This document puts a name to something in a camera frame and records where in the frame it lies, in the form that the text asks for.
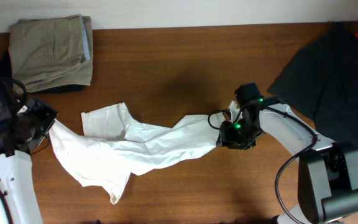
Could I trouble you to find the white printed t-shirt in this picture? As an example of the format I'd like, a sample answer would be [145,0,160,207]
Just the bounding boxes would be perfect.
[49,103,225,204]

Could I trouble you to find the folded black garment under trousers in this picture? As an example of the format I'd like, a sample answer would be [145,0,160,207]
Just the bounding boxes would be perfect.
[0,51,84,94]

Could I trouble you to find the dark green t-shirt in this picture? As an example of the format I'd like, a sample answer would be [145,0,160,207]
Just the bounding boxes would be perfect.
[268,24,358,148]

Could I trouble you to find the folded khaki trousers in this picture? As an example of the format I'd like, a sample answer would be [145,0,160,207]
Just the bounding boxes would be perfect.
[8,14,93,93]

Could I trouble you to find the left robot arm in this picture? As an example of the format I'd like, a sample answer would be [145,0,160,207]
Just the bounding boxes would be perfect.
[0,78,58,223]

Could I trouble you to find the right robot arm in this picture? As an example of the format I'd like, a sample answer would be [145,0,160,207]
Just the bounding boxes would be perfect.
[217,83,358,223]

